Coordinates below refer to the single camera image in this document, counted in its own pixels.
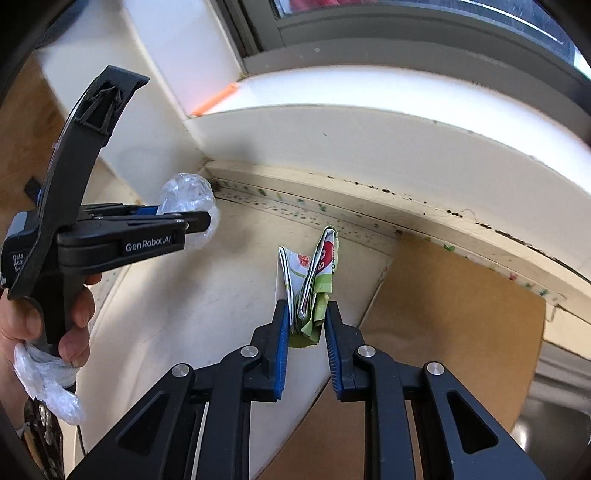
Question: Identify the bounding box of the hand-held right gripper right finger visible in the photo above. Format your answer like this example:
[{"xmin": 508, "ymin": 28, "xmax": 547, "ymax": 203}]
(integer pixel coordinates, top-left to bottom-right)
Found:
[{"xmin": 324, "ymin": 300, "xmax": 548, "ymax": 480}]

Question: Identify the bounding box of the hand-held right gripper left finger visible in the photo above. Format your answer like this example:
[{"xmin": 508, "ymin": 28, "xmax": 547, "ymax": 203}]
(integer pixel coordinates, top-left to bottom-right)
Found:
[{"xmin": 67, "ymin": 299, "xmax": 291, "ymax": 480}]

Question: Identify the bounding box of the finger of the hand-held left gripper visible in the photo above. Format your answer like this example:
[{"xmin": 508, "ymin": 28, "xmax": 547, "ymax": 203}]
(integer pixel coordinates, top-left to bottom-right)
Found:
[
  {"xmin": 65, "ymin": 210, "xmax": 212, "ymax": 237},
  {"xmin": 83, "ymin": 202, "xmax": 160, "ymax": 219}
]

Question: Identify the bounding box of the clear plastic wrap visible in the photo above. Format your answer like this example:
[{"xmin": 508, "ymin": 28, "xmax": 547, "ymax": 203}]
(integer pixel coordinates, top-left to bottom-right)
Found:
[{"xmin": 156, "ymin": 172, "xmax": 221, "ymax": 250}]

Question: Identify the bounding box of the green wrapper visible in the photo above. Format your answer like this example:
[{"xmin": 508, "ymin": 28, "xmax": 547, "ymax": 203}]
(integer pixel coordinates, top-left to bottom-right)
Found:
[{"xmin": 277, "ymin": 225, "xmax": 340, "ymax": 349}]

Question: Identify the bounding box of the white translucent plastic bag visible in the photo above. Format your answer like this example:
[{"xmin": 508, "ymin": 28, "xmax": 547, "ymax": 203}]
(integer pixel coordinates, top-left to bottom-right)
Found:
[{"xmin": 14, "ymin": 342, "xmax": 88, "ymax": 425}]

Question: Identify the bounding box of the person's left forearm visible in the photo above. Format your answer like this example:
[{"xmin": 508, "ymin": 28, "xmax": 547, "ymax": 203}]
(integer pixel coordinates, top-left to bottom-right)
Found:
[{"xmin": 0, "ymin": 339, "xmax": 28, "ymax": 439}]

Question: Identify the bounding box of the person's left hand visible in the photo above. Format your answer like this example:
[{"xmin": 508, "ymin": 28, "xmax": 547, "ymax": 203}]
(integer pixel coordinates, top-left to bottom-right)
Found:
[{"xmin": 0, "ymin": 272, "xmax": 102, "ymax": 370}]

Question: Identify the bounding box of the black cutting board holder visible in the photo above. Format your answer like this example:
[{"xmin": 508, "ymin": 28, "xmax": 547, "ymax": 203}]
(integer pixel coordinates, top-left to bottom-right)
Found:
[{"xmin": 23, "ymin": 176, "xmax": 44, "ymax": 204}]

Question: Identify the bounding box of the wooden cutting board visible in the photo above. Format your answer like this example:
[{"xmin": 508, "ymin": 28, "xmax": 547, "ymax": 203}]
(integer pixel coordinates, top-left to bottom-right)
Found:
[{"xmin": 0, "ymin": 58, "xmax": 139, "ymax": 217}]

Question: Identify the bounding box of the brown cardboard sheet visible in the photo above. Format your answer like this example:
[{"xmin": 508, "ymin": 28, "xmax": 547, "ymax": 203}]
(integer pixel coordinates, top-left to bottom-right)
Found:
[{"xmin": 272, "ymin": 231, "xmax": 548, "ymax": 480}]

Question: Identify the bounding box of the small orange stick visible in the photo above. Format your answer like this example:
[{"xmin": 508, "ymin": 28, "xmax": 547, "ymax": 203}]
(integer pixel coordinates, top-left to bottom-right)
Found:
[{"xmin": 191, "ymin": 84, "xmax": 237, "ymax": 116}]

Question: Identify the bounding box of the steel kitchen sink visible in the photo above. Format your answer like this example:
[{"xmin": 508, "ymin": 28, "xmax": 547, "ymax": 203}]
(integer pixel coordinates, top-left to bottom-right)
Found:
[{"xmin": 510, "ymin": 342, "xmax": 591, "ymax": 462}]

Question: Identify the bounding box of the red cloth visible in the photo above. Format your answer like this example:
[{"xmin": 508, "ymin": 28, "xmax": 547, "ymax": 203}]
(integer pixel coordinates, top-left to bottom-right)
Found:
[{"xmin": 288, "ymin": 0, "xmax": 370, "ymax": 12}]

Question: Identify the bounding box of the grey window frame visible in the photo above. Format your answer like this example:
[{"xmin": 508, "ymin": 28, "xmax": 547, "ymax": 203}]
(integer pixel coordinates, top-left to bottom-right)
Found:
[{"xmin": 217, "ymin": 0, "xmax": 591, "ymax": 112}]

